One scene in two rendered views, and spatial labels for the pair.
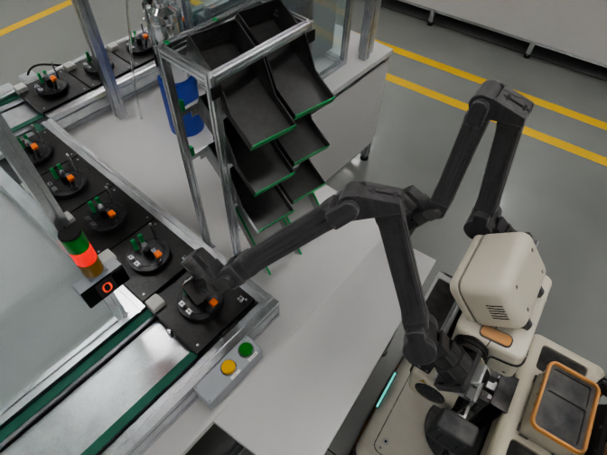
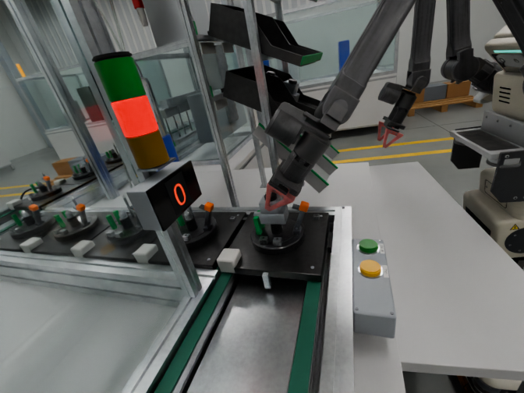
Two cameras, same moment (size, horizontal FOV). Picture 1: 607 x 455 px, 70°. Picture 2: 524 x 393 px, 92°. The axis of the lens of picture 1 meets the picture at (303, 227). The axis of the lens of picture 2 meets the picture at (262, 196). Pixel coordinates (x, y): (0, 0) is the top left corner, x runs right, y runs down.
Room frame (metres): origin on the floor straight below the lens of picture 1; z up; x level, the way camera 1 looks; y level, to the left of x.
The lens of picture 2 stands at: (0.13, 0.48, 1.37)
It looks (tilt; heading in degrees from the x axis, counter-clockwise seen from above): 27 degrees down; 344
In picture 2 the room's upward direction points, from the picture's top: 11 degrees counter-clockwise
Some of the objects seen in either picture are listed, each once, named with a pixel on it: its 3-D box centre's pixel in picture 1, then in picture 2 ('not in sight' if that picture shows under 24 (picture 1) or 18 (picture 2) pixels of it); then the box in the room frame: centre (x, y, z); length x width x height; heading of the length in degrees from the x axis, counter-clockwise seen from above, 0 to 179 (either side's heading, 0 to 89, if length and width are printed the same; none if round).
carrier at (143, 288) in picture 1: (146, 249); (189, 221); (0.79, 0.51, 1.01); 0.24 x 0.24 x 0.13; 52
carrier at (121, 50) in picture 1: (138, 40); not in sight; (2.07, 0.89, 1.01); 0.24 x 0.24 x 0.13; 52
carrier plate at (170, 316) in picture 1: (200, 303); (278, 239); (0.64, 0.31, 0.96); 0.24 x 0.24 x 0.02; 52
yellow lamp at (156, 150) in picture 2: (89, 264); (148, 148); (0.56, 0.52, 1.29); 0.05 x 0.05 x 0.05
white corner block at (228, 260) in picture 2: (155, 304); (229, 260); (0.62, 0.45, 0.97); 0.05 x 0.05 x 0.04; 52
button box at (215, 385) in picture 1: (229, 371); (369, 280); (0.44, 0.19, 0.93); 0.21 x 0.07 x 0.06; 142
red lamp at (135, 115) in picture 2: (82, 253); (136, 116); (0.56, 0.52, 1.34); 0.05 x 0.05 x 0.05
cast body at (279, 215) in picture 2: not in sight; (268, 207); (0.64, 0.32, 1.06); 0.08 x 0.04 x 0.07; 52
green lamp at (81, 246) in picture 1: (74, 240); (121, 79); (0.56, 0.52, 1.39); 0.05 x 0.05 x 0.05
